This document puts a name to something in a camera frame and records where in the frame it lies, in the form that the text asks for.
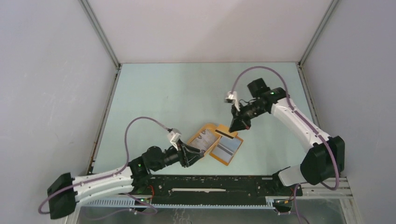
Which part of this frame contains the gold card with black stripe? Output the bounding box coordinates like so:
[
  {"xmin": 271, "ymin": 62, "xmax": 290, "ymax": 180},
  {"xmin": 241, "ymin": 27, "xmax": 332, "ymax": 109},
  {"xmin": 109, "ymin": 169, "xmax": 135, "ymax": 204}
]
[{"xmin": 215, "ymin": 124, "xmax": 238, "ymax": 139}]

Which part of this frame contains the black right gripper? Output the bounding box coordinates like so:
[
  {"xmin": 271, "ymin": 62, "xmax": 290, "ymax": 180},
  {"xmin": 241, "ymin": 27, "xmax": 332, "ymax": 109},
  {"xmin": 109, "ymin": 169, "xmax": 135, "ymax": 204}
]
[{"xmin": 229, "ymin": 101, "xmax": 267, "ymax": 133}]

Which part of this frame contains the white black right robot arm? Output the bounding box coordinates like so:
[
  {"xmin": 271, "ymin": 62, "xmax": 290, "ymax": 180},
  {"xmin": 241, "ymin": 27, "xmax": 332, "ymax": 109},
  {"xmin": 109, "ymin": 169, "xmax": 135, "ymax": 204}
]
[{"xmin": 225, "ymin": 78, "xmax": 345, "ymax": 195}]

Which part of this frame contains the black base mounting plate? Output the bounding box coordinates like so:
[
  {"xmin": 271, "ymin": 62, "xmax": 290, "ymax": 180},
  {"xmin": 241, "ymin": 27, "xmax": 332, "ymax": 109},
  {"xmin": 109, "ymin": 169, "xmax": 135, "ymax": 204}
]
[{"xmin": 130, "ymin": 175, "xmax": 295, "ymax": 206}]

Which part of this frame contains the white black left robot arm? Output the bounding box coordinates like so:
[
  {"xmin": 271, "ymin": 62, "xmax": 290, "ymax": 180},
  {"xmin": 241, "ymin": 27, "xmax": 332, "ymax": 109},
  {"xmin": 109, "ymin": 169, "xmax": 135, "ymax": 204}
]
[{"xmin": 47, "ymin": 140, "xmax": 205, "ymax": 220}]

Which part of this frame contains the beige oval plastic tray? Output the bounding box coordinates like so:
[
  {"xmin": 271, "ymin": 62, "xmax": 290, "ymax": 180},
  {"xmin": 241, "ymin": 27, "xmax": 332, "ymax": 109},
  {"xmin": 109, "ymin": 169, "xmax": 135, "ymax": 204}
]
[{"xmin": 187, "ymin": 123, "xmax": 221, "ymax": 155}]

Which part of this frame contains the orange leather card holder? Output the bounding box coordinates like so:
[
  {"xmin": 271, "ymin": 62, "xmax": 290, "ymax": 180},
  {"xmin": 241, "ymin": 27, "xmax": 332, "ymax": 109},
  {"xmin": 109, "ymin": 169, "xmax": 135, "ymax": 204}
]
[{"xmin": 209, "ymin": 136, "xmax": 243, "ymax": 166}]

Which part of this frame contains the silver patterned card in tray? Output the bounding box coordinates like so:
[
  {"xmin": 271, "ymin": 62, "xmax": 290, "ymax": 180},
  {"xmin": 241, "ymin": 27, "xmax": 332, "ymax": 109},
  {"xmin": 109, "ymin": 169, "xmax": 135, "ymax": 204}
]
[{"xmin": 188, "ymin": 129, "xmax": 218, "ymax": 152}]

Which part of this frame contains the white slotted cable duct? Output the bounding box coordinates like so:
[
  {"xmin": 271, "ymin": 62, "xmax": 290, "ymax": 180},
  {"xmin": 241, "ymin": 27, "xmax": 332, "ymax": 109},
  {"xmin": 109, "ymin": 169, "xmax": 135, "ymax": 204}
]
[{"xmin": 81, "ymin": 197, "xmax": 276, "ymax": 210}]

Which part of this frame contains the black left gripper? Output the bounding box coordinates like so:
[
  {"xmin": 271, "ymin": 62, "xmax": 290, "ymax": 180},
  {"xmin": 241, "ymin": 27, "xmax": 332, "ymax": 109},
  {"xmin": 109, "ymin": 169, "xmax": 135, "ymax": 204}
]
[{"xmin": 152, "ymin": 139, "xmax": 204, "ymax": 172}]

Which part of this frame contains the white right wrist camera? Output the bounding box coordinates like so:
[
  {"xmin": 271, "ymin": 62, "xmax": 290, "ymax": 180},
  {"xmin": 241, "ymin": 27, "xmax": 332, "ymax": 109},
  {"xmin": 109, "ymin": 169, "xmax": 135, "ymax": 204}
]
[{"xmin": 225, "ymin": 91, "xmax": 240, "ymax": 112}]

